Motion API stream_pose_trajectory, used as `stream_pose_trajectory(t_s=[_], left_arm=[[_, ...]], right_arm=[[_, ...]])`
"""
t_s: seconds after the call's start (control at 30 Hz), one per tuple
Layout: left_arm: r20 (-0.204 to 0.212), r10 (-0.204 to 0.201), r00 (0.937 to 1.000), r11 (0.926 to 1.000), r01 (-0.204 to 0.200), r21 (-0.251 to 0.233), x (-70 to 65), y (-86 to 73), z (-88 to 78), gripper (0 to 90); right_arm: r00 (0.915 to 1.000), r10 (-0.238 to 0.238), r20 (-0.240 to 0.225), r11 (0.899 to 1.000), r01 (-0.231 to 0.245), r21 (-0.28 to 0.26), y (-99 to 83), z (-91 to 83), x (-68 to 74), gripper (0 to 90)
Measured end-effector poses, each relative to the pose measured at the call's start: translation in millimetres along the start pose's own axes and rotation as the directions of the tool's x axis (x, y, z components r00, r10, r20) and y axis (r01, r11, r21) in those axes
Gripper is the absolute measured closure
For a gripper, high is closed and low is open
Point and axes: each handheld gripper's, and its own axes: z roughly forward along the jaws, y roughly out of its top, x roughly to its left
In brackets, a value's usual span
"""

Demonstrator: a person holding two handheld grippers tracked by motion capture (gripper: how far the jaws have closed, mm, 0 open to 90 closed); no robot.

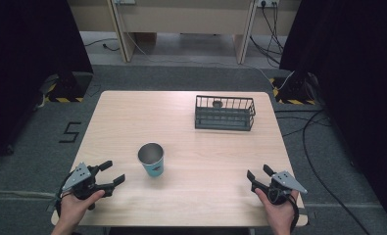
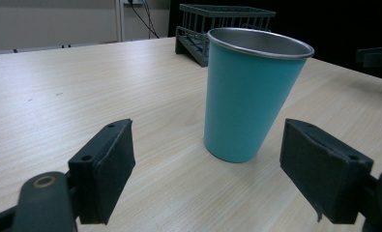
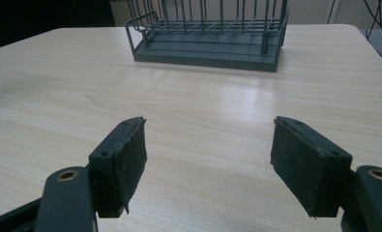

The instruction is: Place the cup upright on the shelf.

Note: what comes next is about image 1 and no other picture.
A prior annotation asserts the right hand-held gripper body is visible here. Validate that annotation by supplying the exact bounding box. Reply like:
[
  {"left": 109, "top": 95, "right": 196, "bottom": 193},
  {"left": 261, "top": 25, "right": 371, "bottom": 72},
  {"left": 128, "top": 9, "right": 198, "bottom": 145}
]
[{"left": 266, "top": 169, "right": 309, "bottom": 207}]

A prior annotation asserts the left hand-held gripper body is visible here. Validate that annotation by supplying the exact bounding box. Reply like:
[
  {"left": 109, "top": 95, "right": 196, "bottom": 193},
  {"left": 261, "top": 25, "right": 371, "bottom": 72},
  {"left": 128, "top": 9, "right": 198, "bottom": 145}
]
[{"left": 62, "top": 162, "right": 115, "bottom": 211}]

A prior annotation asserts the person's right hand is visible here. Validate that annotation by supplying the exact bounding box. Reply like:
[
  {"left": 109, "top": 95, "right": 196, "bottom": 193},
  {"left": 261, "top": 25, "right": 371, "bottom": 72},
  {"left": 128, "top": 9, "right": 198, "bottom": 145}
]
[{"left": 254, "top": 187, "right": 301, "bottom": 235}]

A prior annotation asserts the person's left hand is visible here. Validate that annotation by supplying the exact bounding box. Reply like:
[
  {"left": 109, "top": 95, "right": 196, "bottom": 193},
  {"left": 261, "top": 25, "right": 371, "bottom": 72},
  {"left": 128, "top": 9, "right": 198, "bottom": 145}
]
[{"left": 54, "top": 189, "right": 106, "bottom": 233}]

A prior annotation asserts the blue cup with metal inside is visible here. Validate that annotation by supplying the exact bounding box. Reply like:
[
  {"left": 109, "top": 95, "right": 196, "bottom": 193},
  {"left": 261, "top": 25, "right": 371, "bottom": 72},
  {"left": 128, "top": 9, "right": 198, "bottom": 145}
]
[{"left": 137, "top": 142, "right": 166, "bottom": 178}]

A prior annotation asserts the yellow-black striped stand base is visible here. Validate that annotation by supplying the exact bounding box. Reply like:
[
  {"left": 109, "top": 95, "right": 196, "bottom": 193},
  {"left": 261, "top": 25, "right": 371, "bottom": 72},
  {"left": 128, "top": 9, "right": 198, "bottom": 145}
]
[
  {"left": 268, "top": 71, "right": 316, "bottom": 107},
  {"left": 39, "top": 71, "right": 94, "bottom": 104}
]

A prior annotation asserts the black curtain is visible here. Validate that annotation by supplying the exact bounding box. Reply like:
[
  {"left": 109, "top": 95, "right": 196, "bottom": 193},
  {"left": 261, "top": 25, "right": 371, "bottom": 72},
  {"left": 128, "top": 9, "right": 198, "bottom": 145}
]
[
  {"left": 278, "top": 0, "right": 387, "bottom": 228},
  {"left": 0, "top": 0, "right": 94, "bottom": 165}
]

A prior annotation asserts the light wooden desk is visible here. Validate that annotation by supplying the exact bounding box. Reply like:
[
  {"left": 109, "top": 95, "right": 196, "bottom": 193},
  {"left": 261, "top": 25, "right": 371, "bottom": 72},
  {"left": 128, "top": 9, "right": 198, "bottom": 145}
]
[{"left": 67, "top": 0, "right": 302, "bottom": 66}]

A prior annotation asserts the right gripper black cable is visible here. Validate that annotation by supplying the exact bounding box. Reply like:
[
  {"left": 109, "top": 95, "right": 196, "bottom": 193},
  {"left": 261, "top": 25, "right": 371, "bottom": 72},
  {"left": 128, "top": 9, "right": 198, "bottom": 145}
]
[{"left": 286, "top": 195, "right": 301, "bottom": 233}]

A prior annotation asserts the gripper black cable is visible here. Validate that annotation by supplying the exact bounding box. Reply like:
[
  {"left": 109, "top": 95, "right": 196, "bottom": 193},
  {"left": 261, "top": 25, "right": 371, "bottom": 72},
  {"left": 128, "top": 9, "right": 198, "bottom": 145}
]
[
  {"left": 54, "top": 178, "right": 72, "bottom": 218},
  {"left": 286, "top": 195, "right": 301, "bottom": 233}
]

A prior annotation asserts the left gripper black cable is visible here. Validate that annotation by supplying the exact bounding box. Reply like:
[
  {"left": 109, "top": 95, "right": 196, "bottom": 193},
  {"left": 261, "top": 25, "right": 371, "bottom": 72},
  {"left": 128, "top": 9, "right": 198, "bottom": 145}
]
[{"left": 54, "top": 178, "right": 72, "bottom": 218}]

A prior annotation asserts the long black floor cable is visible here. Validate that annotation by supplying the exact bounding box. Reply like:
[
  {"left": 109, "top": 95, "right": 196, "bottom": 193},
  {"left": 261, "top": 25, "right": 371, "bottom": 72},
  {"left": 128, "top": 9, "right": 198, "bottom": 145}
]
[{"left": 301, "top": 110, "right": 373, "bottom": 235}]

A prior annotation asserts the black wire basket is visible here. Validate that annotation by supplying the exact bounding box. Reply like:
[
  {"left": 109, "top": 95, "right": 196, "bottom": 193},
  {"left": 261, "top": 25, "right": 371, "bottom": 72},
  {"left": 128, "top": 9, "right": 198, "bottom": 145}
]
[{"left": 194, "top": 94, "right": 257, "bottom": 132}]

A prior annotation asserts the black cable with plug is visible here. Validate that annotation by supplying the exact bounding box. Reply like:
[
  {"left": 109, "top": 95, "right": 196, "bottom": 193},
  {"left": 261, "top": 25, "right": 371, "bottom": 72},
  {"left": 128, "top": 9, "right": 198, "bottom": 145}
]
[{"left": 83, "top": 37, "right": 121, "bottom": 52}]

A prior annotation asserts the bundle of black cables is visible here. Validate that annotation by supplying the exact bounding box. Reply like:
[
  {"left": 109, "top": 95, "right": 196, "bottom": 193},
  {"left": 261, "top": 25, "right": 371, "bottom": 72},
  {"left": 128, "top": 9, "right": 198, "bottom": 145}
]
[{"left": 249, "top": 2, "right": 285, "bottom": 69}]

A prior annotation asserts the white wall socket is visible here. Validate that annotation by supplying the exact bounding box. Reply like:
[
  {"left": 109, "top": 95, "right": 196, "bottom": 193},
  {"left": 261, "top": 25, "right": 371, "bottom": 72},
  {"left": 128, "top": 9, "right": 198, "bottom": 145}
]
[{"left": 256, "top": 0, "right": 280, "bottom": 9}]

